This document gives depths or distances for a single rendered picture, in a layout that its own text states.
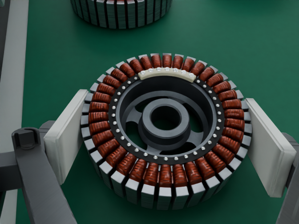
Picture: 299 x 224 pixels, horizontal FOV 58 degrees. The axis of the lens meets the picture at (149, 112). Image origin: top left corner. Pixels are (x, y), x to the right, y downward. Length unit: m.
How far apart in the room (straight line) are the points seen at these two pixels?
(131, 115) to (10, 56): 0.14
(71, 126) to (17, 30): 0.18
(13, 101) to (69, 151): 0.10
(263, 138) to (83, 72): 0.16
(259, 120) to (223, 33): 0.14
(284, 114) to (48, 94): 0.19
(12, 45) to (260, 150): 0.24
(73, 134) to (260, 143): 0.11
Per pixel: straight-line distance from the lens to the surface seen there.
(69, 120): 0.16
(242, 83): 0.25
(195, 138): 0.19
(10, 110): 0.25
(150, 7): 0.28
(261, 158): 0.17
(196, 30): 0.29
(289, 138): 0.18
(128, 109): 0.20
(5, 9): 0.33
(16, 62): 0.28
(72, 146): 0.17
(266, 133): 0.16
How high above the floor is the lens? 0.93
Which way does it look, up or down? 55 degrees down
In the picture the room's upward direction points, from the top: 2 degrees clockwise
